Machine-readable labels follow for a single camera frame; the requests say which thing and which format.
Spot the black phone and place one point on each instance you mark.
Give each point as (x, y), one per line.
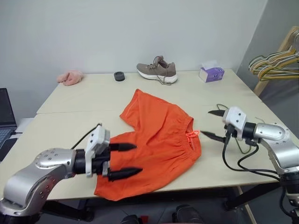
(7, 148)

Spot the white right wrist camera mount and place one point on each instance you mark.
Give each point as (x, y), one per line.
(236, 119)

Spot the dark laptop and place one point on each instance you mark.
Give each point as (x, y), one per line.
(5, 109)

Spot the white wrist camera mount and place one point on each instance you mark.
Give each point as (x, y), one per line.
(99, 137)
(236, 119)

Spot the taupe sneaker with white sole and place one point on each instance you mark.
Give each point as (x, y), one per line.
(158, 70)

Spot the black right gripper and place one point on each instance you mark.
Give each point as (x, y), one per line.
(231, 131)

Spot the wooden hanger rack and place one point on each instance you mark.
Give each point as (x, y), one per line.
(264, 80)

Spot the purple tissue box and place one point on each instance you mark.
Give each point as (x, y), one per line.
(213, 73)

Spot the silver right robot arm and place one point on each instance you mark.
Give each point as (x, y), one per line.
(271, 134)

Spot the wooden table leg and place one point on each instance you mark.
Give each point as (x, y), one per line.
(245, 205)

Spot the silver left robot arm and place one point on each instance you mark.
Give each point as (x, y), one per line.
(44, 172)

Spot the pink plush cloth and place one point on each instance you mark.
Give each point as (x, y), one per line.
(70, 78)

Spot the dark rounded shape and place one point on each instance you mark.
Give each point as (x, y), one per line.
(130, 219)
(187, 214)

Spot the orange shorts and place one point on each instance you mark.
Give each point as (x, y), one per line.
(158, 130)

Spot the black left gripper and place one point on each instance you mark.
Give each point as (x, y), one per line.
(100, 161)

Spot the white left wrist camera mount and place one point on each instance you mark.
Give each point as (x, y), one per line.
(99, 137)

